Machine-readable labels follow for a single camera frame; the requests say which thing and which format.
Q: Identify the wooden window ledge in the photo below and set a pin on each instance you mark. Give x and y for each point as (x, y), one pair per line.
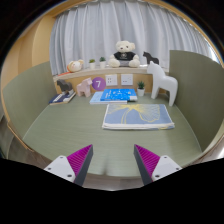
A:
(100, 71)

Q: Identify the grey horse figurine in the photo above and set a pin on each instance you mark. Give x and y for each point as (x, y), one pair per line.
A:
(65, 86)

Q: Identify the blue towel with yellow leaf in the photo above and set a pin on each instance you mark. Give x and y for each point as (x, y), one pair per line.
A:
(138, 116)

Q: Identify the white wall socket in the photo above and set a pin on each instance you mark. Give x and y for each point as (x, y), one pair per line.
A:
(126, 79)
(111, 80)

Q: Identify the large white horse figurine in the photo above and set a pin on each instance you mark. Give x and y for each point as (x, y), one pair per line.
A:
(162, 80)

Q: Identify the black horse figurine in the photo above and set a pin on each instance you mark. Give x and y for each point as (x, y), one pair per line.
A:
(150, 58)

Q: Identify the small plant in white pot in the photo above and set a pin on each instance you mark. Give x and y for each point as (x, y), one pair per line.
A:
(92, 64)
(141, 91)
(102, 63)

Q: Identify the white curtain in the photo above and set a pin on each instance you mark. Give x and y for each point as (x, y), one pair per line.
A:
(133, 26)

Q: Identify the bright blue book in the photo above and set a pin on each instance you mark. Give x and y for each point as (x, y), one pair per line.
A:
(118, 94)

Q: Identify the green partition panel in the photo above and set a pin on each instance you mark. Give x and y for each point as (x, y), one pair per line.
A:
(30, 96)
(200, 93)

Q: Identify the purple round number sign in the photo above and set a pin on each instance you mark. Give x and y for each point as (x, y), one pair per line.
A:
(98, 84)

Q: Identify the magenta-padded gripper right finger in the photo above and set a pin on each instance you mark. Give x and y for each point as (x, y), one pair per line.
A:
(163, 166)

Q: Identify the cream teddy bear black shirt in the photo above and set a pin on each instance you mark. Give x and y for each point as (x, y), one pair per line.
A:
(124, 55)

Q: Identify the dark blue book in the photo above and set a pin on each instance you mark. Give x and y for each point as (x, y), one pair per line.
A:
(60, 99)

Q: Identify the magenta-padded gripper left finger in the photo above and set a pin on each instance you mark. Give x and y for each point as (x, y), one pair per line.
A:
(63, 166)

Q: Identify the cream and orange plush toy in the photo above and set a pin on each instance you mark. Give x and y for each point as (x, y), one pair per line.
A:
(75, 66)

